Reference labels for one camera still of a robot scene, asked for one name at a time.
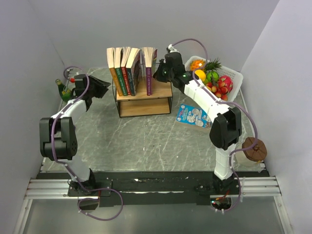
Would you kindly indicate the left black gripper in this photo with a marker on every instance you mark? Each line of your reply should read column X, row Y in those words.
column 102, row 86

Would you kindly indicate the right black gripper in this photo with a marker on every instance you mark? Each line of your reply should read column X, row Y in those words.
column 157, row 75

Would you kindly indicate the purple 117-Storey Treehouse book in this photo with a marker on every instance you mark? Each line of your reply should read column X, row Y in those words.
column 149, row 61

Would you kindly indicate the orange Treehouse book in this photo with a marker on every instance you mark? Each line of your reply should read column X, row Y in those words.
column 110, row 60

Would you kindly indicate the green 104-Storey Treehouse book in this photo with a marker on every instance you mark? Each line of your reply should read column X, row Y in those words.
column 118, row 70

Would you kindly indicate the red 13-Storey Treehouse book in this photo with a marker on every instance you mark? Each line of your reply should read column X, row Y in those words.
column 124, row 58

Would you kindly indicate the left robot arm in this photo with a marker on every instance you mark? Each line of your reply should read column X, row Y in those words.
column 57, row 134

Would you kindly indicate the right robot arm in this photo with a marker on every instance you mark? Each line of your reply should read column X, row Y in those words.
column 226, row 121

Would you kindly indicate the green glass bottle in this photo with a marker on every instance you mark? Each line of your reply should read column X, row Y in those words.
column 65, row 93

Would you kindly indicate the orange mango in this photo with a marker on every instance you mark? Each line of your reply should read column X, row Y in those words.
column 201, row 74

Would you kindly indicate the blue cartoon book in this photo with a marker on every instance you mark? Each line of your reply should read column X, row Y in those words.
column 193, row 116

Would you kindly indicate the small pineapple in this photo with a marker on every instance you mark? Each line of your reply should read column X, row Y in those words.
column 206, row 66

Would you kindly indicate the green apple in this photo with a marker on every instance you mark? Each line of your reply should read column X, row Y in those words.
column 212, row 76

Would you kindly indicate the red lychee cluster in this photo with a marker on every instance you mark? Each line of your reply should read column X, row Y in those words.
column 220, row 90

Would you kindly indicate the pink dragon fruit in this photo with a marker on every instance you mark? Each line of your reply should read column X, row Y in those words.
column 225, row 81

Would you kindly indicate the brown round object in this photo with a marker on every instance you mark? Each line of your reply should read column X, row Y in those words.
column 252, row 156

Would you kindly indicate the wood and wire shelf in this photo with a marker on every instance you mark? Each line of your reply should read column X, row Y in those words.
column 159, row 103

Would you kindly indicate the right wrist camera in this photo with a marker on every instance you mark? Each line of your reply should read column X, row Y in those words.
column 171, row 49

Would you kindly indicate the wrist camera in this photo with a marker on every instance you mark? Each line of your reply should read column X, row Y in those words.
column 171, row 49
column 70, row 75

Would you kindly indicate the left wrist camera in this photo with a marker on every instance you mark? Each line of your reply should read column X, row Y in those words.
column 70, row 75

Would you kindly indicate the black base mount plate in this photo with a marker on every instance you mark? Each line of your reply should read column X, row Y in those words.
column 152, row 188

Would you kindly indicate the aluminium rail frame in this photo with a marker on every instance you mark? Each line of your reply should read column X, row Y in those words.
column 47, row 209

